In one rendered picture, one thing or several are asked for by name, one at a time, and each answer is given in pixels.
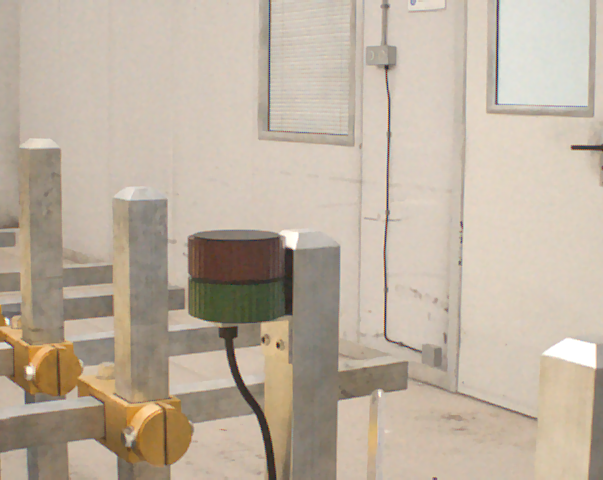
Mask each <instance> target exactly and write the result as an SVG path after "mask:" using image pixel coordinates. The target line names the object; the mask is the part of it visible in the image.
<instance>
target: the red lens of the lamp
mask: <svg viewBox="0 0 603 480"><path fill-rule="evenodd" d="M192 236H193V234H192V235H189V236H188V237H187V251H188V274H189V275H192V276H196V277H201V279H209V280H222V281H252V280H266V279H273V278H278V277H282V276H284V274H285V273H286V236H284V235H281V234H280V236H281V238H279V239H276V240H271V241H260V242H216V241H205V240H199V239H195V238H193V237H192Z"/></svg>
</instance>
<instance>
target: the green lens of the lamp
mask: <svg viewBox="0 0 603 480"><path fill-rule="evenodd" d="M285 285H286V278H285V277H284V276H282V280H280V281H277V282H273V283H267V284H256V285H217V284H208V283H201V282H197V281H193V280H192V279H191V275H189V276H188V315H189V316H190V317H194V318H197V319H201V320H207V321H215V322H257V321H267V320H273V319H277V318H280V317H282V316H284V315H285Z"/></svg>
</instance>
